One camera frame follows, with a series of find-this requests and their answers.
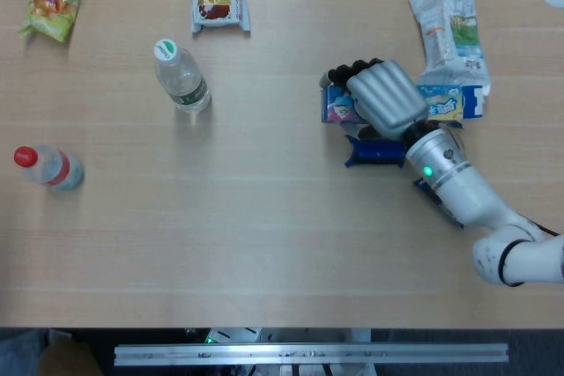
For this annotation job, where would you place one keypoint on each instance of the square white snack packet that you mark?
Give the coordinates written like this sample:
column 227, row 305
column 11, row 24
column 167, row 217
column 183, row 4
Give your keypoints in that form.
column 219, row 7

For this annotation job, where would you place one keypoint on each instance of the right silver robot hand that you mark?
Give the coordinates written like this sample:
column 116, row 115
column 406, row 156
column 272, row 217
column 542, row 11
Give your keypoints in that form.
column 388, row 94

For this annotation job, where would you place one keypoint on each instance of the green label water bottle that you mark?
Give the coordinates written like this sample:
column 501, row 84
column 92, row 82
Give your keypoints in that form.
column 183, row 81

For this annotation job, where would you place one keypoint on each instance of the long white snack package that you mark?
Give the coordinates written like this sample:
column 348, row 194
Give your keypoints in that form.
column 449, row 32

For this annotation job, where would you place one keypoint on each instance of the aluminium profile rail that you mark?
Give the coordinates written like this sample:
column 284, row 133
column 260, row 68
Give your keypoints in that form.
column 308, row 354

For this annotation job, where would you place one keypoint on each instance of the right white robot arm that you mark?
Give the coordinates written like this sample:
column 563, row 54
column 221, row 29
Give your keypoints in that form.
column 458, row 186

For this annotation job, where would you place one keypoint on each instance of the green snack bag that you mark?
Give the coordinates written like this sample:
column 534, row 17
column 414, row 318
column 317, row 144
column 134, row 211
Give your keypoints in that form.
column 50, row 12

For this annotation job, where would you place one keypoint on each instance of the red label water bottle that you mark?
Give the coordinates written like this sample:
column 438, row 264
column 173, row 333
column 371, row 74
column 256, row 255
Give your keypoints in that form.
column 53, row 169

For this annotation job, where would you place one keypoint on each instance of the blue snack box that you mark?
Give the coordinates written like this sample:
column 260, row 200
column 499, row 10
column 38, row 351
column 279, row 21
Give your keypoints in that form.
column 445, row 105

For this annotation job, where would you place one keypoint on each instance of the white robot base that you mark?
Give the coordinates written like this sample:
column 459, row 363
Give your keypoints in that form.
column 282, row 335

